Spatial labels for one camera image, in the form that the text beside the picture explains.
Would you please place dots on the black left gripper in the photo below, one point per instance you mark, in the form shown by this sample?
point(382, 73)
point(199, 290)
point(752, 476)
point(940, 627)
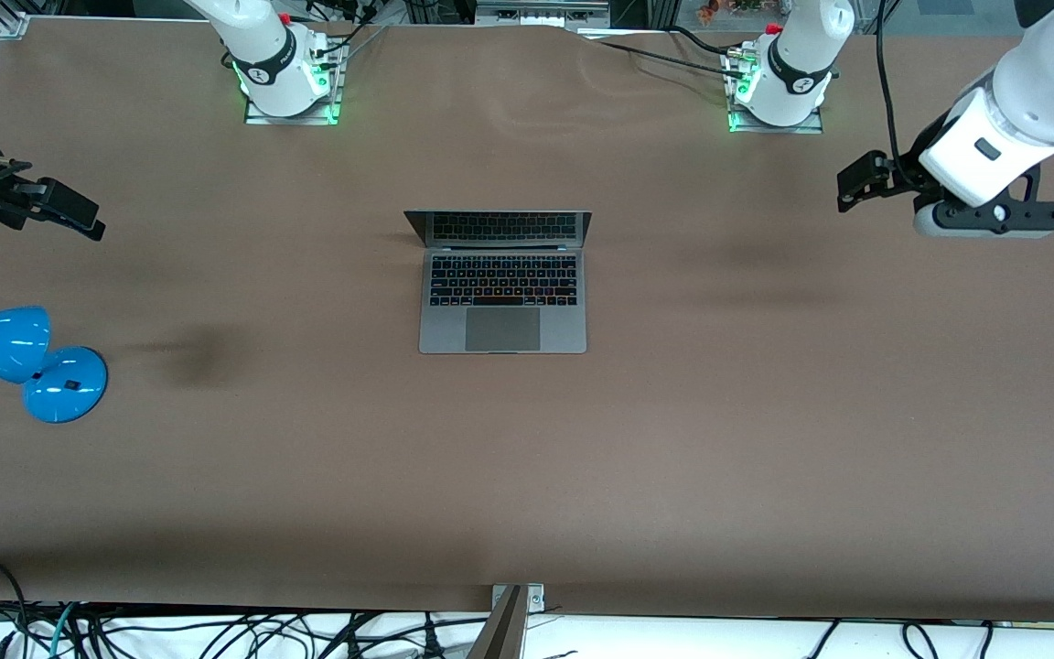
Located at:
point(908, 168)

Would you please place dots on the grey laptop with black keyboard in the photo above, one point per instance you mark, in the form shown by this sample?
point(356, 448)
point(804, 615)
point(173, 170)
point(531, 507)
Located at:
point(501, 331)

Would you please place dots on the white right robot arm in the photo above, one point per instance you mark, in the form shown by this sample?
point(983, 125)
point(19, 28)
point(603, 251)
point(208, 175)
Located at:
point(266, 55)

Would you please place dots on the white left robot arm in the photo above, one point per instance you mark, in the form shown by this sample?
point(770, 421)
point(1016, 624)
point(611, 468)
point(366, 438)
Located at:
point(1044, 82)

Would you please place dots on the blue desk lamp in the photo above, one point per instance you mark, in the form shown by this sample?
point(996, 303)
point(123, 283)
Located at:
point(65, 384)

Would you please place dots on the orange background object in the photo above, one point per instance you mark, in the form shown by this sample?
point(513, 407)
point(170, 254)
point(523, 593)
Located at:
point(719, 9)

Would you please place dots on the grey metal equipment box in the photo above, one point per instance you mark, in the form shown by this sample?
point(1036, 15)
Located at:
point(541, 13)

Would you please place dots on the dark metal support beam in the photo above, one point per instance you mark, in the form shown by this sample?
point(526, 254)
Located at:
point(500, 638)

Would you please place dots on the aluminium corner bracket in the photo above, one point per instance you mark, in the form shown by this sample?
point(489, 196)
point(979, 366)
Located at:
point(13, 24)

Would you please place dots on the metal table edge bracket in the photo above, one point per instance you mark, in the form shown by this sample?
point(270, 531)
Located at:
point(536, 599)

